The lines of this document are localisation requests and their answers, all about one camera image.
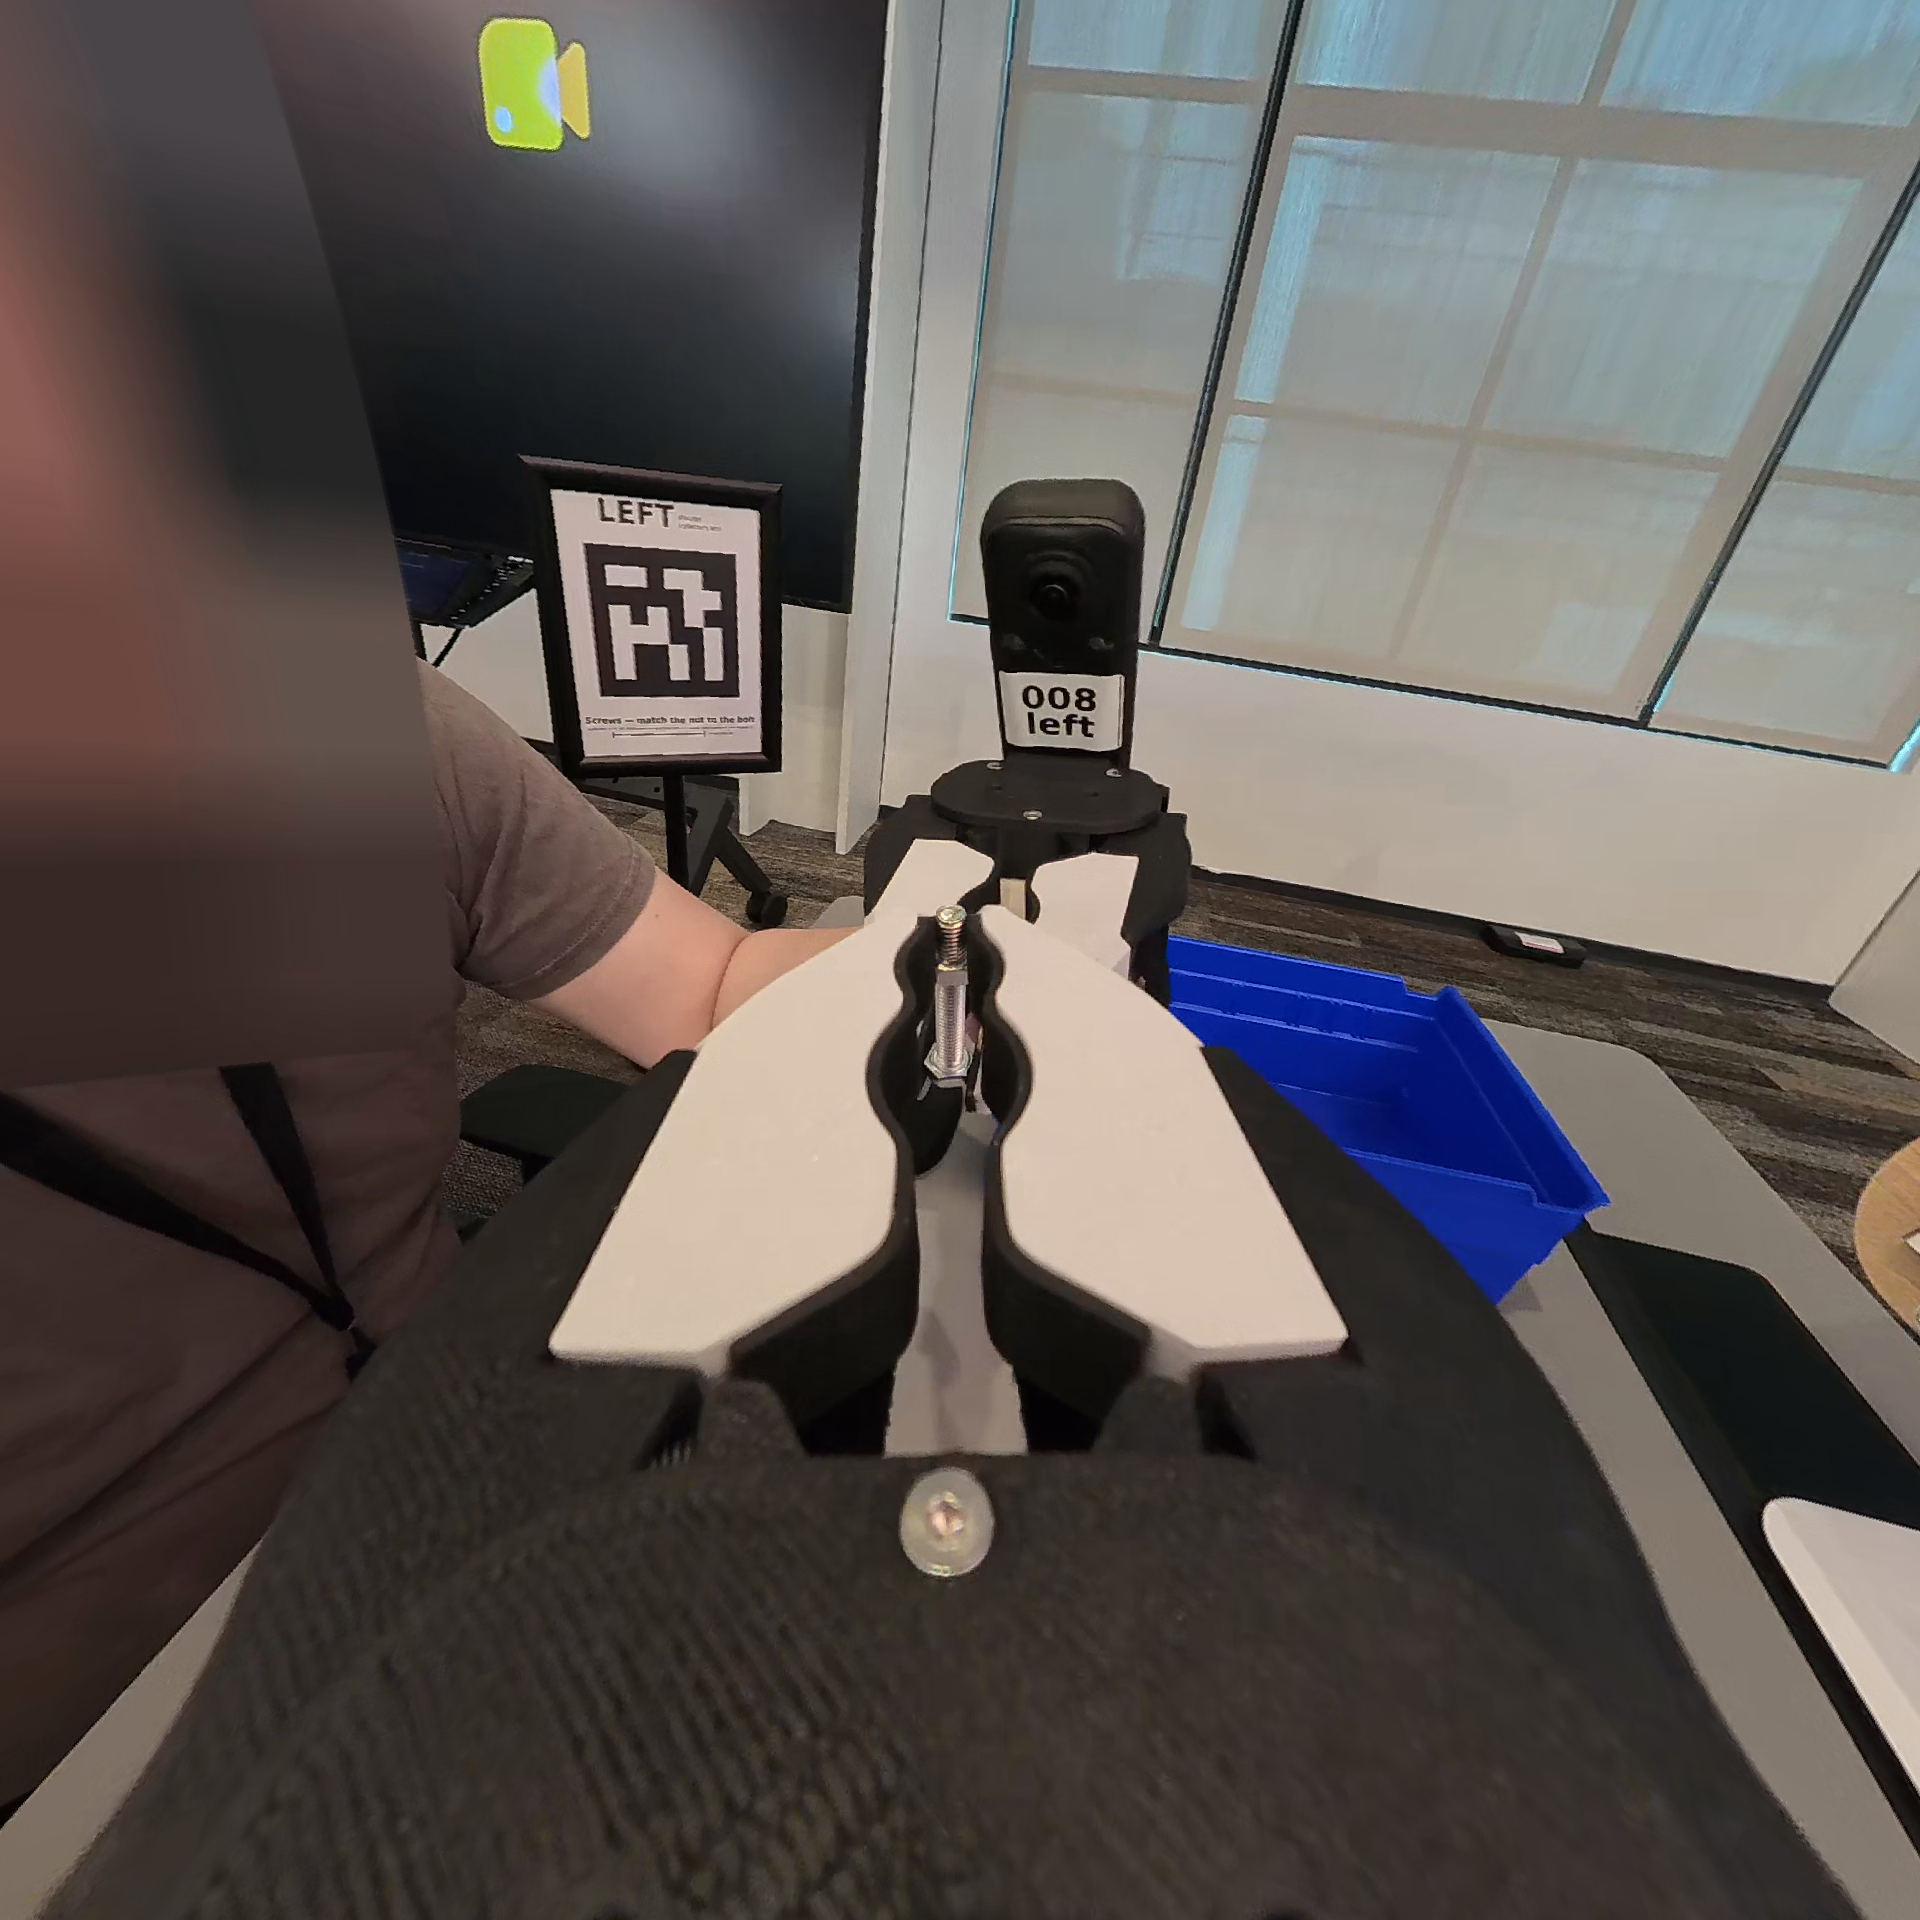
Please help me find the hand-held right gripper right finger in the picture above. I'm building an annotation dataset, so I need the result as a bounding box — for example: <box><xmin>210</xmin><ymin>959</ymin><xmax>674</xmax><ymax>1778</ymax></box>
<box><xmin>970</xmin><ymin>903</ymin><xmax>1348</xmax><ymax>1453</ymax></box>

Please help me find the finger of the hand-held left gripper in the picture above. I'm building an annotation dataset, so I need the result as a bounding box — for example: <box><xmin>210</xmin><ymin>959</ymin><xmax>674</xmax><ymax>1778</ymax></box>
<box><xmin>867</xmin><ymin>836</ymin><xmax>1011</xmax><ymax>935</ymax></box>
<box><xmin>1011</xmin><ymin>850</ymin><xmax>1145</xmax><ymax>979</ymax></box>

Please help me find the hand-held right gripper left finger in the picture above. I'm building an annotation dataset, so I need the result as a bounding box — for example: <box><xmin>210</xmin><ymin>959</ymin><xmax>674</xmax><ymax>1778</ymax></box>
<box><xmin>546</xmin><ymin>905</ymin><xmax>922</xmax><ymax>1453</ymax></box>

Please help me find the medium silver bolt with nut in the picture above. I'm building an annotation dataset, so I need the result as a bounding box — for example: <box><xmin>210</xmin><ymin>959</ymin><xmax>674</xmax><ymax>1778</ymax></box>
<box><xmin>914</xmin><ymin>903</ymin><xmax>988</xmax><ymax>1119</ymax></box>

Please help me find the blue plastic bin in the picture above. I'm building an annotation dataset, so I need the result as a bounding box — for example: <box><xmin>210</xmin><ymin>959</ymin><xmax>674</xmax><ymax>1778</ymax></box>
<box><xmin>1163</xmin><ymin>931</ymin><xmax>1608</xmax><ymax>1304</ymax></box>

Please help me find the person's left forearm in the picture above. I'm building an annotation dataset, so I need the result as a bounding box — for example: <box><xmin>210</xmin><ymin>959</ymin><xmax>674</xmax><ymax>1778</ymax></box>
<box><xmin>448</xmin><ymin>860</ymin><xmax>873</xmax><ymax>1072</ymax></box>

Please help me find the black wheeled sign stand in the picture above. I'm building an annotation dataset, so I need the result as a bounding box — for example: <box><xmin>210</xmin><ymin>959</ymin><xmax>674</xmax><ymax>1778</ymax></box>
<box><xmin>651</xmin><ymin>771</ymin><xmax>792</xmax><ymax>924</ymax></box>

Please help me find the framed black-white tag sign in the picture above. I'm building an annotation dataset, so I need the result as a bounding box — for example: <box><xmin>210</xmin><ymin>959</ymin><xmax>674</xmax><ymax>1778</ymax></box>
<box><xmin>518</xmin><ymin>455</ymin><xmax>784</xmax><ymax>777</ymax></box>

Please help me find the large gridded window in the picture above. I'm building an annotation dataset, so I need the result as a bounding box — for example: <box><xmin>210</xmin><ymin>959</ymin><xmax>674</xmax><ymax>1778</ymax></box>
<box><xmin>947</xmin><ymin>0</ymin><xmax>1920</xmax><ymax>771</ymax></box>

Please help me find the black laptop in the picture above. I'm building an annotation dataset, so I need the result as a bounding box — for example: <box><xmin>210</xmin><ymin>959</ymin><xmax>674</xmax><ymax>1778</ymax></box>
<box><xmin>393</xmin><ymin>537</ymin><xmax>537</xmax><ymax>661</ymax></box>

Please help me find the black desk mat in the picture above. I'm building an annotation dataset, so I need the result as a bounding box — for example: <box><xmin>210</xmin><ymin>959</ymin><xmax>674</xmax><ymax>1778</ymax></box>
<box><xmin>1567</xmin><ymin>1223</ymin><xmax>1920</xmax><ymax>1801</ymax></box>

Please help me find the round wooden side table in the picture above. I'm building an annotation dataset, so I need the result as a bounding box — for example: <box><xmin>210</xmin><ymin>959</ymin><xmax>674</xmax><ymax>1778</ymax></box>
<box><xmin>1851</xmin><ymin>1131</ymin><xmax>1920</xmax><ymax>1322</ymax></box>

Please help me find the white moulded tray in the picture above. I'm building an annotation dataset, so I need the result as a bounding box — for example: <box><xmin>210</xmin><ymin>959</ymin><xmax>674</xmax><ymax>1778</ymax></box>
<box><xmin>1762</xmin><ymin>1496</ymin><xmax>1920</xmax><ymax>1755</ymax></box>

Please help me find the black lanyard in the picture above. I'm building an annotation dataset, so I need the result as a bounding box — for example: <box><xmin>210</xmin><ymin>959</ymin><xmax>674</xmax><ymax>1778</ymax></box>
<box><xmin>0</xmin><ymin>1064</ymin><xmax>373</xmax><ymax>1374</ymax></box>

